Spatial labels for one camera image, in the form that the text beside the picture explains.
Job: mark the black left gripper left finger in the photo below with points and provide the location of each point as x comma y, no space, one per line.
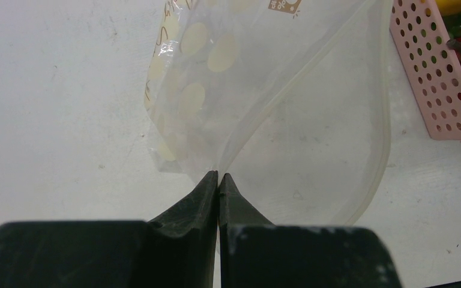
174,249

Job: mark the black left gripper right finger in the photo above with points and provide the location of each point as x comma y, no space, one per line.
257,253

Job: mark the clear dotted zip top bag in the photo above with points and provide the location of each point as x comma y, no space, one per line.
288,97

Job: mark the pink perforated plastic basket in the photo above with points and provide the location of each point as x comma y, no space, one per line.
433,70

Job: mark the yellow toy bell pepper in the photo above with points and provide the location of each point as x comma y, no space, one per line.
448,7

